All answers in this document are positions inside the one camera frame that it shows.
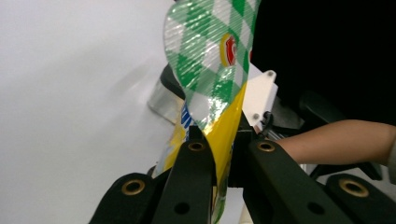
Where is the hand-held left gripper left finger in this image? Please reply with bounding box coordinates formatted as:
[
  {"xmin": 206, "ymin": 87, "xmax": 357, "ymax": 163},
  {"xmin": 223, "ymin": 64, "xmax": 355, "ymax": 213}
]
[{"xmin": 151, "ymin": 125, "xmax": 218, "ymax": 224}]

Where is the yellow green spouted pouch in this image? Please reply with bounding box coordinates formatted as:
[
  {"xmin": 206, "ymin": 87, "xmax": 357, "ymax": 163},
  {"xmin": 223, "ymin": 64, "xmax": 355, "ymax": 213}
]
[{"xmin": 153, "ymin": 0, "xmax": 262, "ymax": 224}]

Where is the white table sheet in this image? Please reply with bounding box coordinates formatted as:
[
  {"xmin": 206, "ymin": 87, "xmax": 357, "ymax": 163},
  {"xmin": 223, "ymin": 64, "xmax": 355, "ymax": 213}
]
[{"xmin": 0, "ymin": 0, "xmax": 250, "ymax": 224}]

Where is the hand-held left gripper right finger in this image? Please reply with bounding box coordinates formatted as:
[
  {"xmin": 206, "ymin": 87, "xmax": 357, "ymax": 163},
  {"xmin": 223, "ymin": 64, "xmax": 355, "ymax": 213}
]
[{"xmin": 242, "ymin": 139, "xmax": 354, "ymax": 224}]

